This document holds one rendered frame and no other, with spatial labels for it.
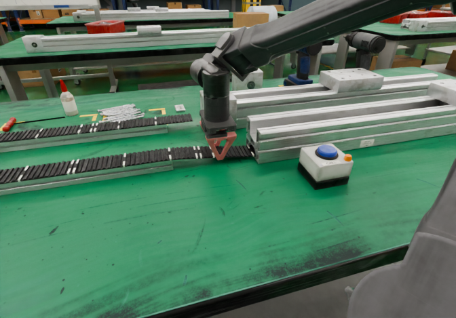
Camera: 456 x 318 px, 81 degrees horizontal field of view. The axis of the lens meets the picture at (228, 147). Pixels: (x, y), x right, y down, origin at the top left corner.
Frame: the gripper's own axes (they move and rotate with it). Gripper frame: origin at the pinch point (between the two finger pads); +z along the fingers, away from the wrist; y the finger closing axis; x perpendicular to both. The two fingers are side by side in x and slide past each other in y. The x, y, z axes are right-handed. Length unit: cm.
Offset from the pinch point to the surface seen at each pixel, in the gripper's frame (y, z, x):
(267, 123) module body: 2.2, -4.8, -13.4
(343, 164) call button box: -17.1, -3.7, -22.4
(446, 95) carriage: -1, -9, -66
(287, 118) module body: 2.2, -5.5, -18.9
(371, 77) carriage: 13, -11, -52
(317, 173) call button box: -16.7, -2.1, -16.9
